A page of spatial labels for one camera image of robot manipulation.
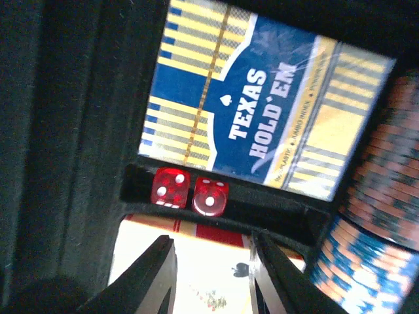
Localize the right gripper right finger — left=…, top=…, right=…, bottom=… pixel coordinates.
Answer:
left=249, top=233, right=346, bottom=314

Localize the blue poker chip stack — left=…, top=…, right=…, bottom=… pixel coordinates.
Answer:
left=309, top=216, right=418, bottom=313

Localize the dark brown patterned card deck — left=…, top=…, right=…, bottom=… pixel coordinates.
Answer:
left=340, top=69, right=418, bottom=250

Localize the blue gold card deck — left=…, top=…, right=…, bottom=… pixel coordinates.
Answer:
left=138, top=1, right=395, bottom=201

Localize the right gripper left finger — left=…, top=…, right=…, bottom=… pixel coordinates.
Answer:
left=77, top=235, right=177, bottom=313

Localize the black poker set case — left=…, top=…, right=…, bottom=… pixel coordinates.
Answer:
left=1, top=1, right=418, bottom=313

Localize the red die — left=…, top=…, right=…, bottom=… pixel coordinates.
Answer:
left=151, top=167, right=191, bottom=209
left=192, top=177, right=229, bottom=217

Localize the red back card deck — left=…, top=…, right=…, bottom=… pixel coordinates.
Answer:
left=107, top=214, right=307, bottom=314

